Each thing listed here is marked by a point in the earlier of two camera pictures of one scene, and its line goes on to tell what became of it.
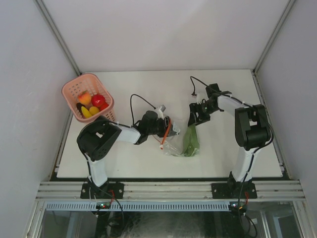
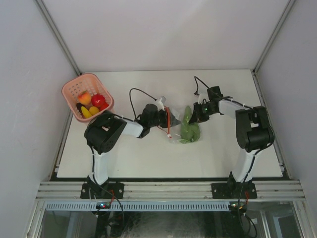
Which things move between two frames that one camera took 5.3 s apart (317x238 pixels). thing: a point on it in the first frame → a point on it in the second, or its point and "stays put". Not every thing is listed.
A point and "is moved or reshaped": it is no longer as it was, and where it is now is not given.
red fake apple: (97, 100) stays put
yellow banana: (86, 113) stays put
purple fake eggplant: (79, 105) stays put
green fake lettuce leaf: (190, 146) is moved or reshaped
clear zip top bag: (189, 146) → (183, 130)
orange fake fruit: (93, 110) stays put
